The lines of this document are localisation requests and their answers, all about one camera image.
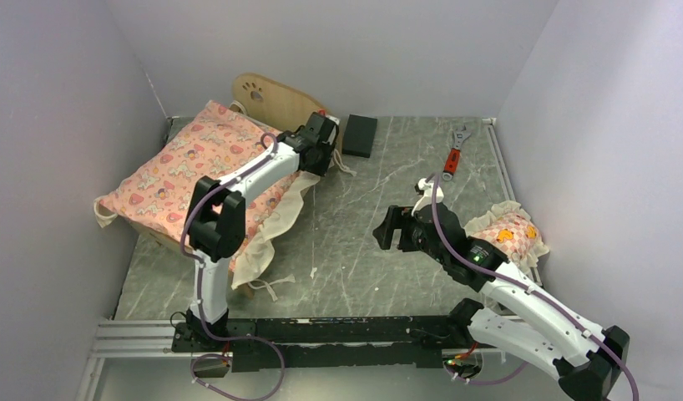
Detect pink unicorn print mattress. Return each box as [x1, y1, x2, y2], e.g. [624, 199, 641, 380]
[94, 100, 356, 302]

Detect wooden pet bed frame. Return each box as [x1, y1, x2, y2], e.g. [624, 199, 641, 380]
[99, 74, 326, 288]

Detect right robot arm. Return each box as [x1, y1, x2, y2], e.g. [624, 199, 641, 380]
[372, 203, 640, 400]

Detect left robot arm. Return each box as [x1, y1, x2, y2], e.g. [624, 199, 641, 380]
[180, 112, 340, 351]

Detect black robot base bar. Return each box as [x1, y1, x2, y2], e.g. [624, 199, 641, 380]
[171, 316, 475, 373]

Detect black rectangular box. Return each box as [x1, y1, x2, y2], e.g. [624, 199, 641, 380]
[341, 114, 378, 159]

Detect pink checkered duck pillow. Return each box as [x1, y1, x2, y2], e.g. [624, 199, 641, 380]
[464, 200, 549, 273]

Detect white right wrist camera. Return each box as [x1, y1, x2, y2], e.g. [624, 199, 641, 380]
[411, 178, 444, 216]

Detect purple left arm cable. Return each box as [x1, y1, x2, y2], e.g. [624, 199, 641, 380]
[179, 131, 287, 401]

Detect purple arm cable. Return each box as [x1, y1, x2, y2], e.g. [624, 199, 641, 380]
[416, 172, 641, 401]
[179, 131, 287, 401]

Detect red handled adjustable wrench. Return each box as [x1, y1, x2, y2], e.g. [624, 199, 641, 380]
[442, 125, 472, 181]

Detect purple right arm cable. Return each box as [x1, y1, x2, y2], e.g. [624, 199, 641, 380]
[416, 172, 641, 401]

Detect aluminium rail at table edge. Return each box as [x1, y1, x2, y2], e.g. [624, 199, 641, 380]
[483, 117, 542, 283]

